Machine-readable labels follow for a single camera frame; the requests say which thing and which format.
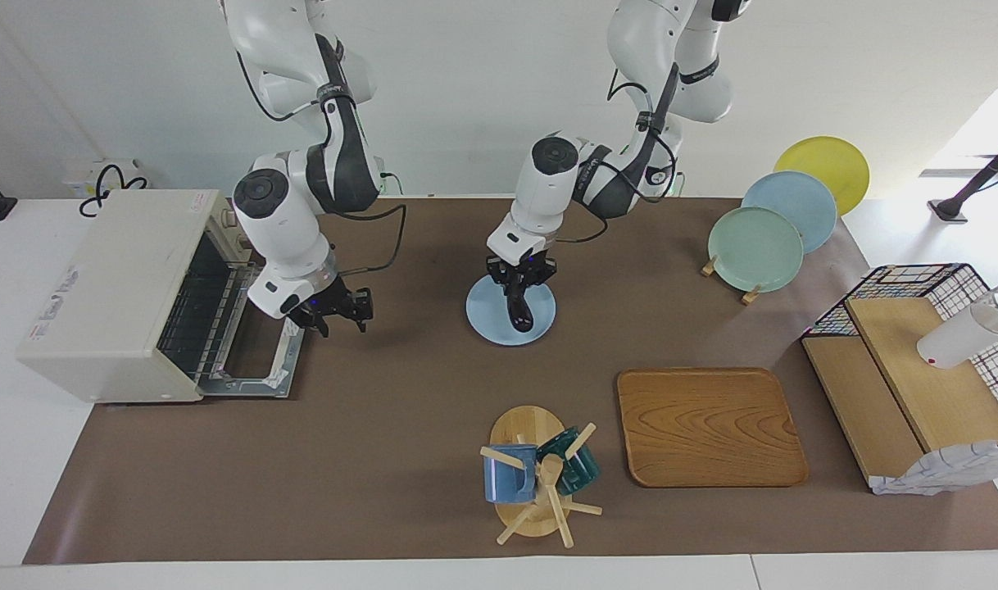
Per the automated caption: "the dark purple eggplant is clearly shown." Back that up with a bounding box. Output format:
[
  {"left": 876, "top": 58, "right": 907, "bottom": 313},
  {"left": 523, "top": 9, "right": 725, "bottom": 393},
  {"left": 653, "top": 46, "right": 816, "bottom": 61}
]
[{"left": 504, "top": 287, "right": 537, "bottom": 334}]

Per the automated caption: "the glass oven door with handle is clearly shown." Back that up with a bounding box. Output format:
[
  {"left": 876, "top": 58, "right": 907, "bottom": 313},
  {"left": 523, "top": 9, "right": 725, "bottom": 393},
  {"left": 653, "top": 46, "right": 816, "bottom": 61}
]
[{"left": 194, "top": 303, "right": 306, "bottom": 401}]

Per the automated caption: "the beige toaster oven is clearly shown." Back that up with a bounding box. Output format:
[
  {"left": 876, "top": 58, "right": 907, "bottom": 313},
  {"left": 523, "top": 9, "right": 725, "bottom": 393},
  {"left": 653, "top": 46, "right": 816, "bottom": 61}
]
[{"left": 16, "top": 190, "right": 305, "bottom": 404}]

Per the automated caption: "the wooden mug tree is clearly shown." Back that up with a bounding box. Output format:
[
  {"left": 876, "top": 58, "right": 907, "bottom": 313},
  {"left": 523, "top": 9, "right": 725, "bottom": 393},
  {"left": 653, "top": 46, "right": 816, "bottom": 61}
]
[{"left": 479, "top": 405, "right": 604, "bottom": 549}]

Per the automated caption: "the brown table mat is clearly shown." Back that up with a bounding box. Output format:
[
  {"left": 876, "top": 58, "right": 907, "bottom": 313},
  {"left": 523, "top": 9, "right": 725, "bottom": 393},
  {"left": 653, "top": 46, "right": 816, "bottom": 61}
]
[{"left": 22, "top": 197, "right": 998, "bottom": 566}]

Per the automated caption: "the dark green mug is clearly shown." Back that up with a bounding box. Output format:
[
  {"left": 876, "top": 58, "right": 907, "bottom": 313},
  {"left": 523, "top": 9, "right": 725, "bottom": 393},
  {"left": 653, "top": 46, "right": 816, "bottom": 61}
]
[{"left": 536, "top": 426, "right": 602, "bottom": 496}]

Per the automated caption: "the blue mug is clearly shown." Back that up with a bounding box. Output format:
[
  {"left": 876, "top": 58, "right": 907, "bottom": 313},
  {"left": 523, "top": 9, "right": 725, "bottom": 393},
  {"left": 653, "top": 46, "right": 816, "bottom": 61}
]
[{"left": 483, "top": 444, "right": 540, "bottom": 504}]

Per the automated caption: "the wooden plate rack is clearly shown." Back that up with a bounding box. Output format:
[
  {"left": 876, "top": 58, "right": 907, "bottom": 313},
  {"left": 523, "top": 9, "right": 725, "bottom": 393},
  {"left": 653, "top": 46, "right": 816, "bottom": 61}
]
[{"left": 701, "top": 256, "right": 764, "bottom": 306}]

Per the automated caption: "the brown wooden tray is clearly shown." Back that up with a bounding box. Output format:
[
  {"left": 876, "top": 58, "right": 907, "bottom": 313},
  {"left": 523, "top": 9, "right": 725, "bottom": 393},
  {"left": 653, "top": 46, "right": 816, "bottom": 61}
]
[{"left": 616, "top": 367, "right": 810, "bottom": 489}]

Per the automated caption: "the pale green plate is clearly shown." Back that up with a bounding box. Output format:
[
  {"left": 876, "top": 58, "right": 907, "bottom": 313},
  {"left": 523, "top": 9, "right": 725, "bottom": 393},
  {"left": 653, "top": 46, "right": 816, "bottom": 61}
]
[{"left": 707, "top": 206, "right": 805, "bottom": 294}]

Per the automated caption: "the light blue racked plate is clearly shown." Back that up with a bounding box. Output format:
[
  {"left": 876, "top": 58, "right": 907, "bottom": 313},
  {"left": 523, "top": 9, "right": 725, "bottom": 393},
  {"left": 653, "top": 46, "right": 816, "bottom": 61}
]
[{"left": 742, "top": 170, "right": 838, "bottom": 255}]

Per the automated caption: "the white power strip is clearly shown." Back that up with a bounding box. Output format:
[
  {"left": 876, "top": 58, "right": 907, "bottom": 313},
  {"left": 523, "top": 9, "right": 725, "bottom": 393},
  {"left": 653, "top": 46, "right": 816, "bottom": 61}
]
[{"left": 63, "top": 158, "right": 152, "bottom": 198}]

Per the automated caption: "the yellow plate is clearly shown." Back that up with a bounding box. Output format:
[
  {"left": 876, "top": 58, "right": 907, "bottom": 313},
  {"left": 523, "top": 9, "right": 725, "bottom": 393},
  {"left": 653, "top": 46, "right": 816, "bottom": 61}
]
[{"left": 773, "top": 136, "right": 871, "bottom": 218}]

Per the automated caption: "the white cup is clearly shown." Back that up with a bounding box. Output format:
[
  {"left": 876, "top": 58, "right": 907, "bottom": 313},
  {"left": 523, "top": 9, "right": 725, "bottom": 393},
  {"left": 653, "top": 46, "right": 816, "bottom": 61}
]
[{"left": 916, "top": 279, "right": 998, "bottom": 370}]

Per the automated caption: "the black stand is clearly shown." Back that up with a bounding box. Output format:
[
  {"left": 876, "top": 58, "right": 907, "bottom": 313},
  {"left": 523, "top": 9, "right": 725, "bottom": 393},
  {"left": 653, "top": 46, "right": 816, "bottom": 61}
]
[{"left": 928, "top": 131, "right": 998, "bottom": 225}]

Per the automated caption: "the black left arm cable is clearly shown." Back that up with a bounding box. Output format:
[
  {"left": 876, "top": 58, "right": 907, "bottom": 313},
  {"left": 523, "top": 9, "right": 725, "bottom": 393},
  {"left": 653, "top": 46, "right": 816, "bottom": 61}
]
[{"left": 552, "top": 66, "right": 680, "bottom": 247}]

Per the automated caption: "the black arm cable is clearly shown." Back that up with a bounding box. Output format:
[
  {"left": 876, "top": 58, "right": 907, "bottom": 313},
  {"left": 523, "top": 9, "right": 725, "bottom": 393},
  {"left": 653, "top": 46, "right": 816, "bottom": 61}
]
[
  {"left": 552, "top": 66, "right": 680, "bottom": 247},
  {"left": 333, "top": 203, "right": 408, "bottom": 276}
]

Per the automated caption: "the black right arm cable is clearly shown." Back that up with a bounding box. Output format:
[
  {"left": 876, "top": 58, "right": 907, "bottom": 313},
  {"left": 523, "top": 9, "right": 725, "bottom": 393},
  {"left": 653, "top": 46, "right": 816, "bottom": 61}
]
[{"left": 333, "top": 203, "right": 408, "bottom": 276}]

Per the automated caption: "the metal wire oven rack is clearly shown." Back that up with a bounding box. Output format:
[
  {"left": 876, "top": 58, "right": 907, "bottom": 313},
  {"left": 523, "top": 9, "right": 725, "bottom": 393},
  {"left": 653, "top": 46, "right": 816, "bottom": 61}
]
[{"left": 159, "top": 261, "right": 264, "bottom": 379}]

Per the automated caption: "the black coiled power cable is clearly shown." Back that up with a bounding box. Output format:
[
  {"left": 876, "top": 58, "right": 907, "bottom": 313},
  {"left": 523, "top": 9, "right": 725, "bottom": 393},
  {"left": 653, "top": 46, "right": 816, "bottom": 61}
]
[{"left": 79, "top": 164, "right": 150, "bottom": 219}]

